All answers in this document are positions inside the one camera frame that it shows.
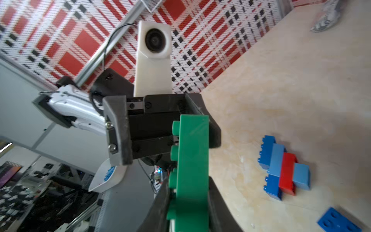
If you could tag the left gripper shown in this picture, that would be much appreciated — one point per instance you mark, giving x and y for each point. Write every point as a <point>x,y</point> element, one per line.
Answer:
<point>142,127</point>

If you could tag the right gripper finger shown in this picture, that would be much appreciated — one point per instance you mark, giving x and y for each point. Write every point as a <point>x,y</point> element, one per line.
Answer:
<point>220,218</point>

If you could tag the green lego brick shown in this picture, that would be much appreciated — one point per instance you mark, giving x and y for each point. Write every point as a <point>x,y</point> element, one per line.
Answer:
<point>190,179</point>

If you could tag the light blue long lego brick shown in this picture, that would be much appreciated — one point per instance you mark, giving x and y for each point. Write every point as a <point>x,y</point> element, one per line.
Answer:
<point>276,160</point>

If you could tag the red lego brick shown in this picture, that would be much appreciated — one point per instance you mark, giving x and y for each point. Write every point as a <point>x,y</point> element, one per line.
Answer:
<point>286,183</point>

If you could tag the light blue small lego brick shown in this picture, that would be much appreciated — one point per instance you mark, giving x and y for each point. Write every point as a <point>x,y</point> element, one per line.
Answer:
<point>302,176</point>

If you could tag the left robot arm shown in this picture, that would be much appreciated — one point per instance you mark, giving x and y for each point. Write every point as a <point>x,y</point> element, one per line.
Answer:
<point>69,106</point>

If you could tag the metal can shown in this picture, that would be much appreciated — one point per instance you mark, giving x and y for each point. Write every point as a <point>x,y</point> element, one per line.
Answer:
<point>329,15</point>

